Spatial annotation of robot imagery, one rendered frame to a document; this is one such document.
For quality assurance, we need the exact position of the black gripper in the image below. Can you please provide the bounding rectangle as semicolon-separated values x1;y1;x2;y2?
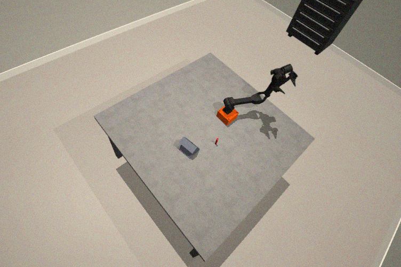
271;71;298;94

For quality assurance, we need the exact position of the grey sloped panel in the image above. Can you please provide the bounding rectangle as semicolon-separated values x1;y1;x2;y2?
178;137;200;159

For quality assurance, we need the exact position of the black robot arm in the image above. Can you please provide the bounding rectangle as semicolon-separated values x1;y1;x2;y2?
222;64;293;114

